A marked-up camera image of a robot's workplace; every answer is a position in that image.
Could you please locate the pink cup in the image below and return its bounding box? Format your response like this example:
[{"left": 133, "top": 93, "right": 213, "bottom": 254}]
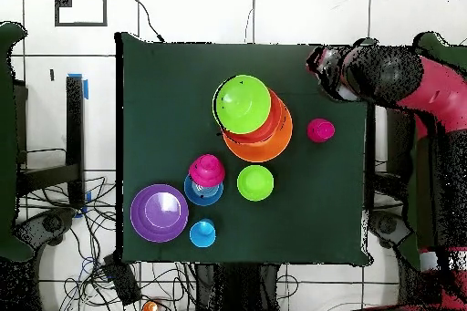
[{"left": 306, "top": 118, "right": 336, "bottom": 143}]

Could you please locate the red bowl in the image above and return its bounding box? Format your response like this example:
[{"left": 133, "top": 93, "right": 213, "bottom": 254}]
[{"left": 220, "top": 88, "right": 287, "bottom": 144}]

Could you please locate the large green bowl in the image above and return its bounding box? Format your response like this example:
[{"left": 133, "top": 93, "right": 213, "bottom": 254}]
[{"left": 212, "top": 74, "right": 273, "bottom": 136}]

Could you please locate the large orange bowl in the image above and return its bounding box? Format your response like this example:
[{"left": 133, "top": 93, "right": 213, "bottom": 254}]
[{"left": 222, "top": 100, "right": 294, "bottom": 163}]

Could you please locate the small green bowl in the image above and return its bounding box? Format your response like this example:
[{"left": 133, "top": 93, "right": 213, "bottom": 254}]
[{"left": 236, "top": 164, "right": 275, "bottom": 202}]

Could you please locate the pink bowl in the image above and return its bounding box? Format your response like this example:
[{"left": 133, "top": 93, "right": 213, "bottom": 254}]
[{"left": 188, "top": 153, "right": 226, "bottom": 189}]

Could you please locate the green clothed side table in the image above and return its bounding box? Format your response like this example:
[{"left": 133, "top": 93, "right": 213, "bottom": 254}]
[
  {"left": 395, "top": 31, "right": 467, "bottom": 272},
  {"left": 0, "top": 21, "right": 36, "bottom": 263}
]

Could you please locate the dark green tablecloth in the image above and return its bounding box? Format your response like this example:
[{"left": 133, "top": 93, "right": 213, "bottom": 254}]
[{"left": 115, "top": 31, "right": 377, "bottom": 267}]

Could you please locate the blue bowl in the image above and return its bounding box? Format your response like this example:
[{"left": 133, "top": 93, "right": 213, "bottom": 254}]
[{"left": 182, "top": 173, "right": 224, "bottom": 207}]

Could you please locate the grey chair base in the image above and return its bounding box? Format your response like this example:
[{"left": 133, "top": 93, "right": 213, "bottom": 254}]
[
  {"left": 14, "top": 207, "right": 78, "bottom": 248},
  {"left": 368, "top": 210, "right": 413, "bottom": 250}
]

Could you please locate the blue cup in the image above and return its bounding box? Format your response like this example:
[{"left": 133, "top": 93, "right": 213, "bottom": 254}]
[{"left": 188, "top": 218, "right": 217, "bottom": 249}]

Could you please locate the purple bowl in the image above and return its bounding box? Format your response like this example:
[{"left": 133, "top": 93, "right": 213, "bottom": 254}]
[{"left": 130, "top": 183, "right": 191, "bottom": 244}]

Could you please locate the blue tape strip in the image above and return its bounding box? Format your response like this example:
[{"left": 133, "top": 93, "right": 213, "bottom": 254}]
[{"left": 67, "top": 72, "right": 89, "bottom": 100}]

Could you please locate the black metal stand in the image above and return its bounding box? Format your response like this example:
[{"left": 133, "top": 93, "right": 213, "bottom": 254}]
[{"left": 16, "top": 75, "right": 86, "bottom": 210}]

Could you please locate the black camera cable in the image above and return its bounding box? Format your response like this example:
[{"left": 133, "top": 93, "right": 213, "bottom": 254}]
[{"left": 130, "top": 0, "right": 166, "bottom": 44}]

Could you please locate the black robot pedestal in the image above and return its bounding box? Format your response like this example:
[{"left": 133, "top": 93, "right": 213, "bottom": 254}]
[{"left": 194, "top": 262, "right": 282, "bottom": 311}]

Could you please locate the black cable tangle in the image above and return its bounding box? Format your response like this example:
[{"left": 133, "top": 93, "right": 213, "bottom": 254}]
[{"left": 21, "top": 175, "right": 198, "bottom": 311}]

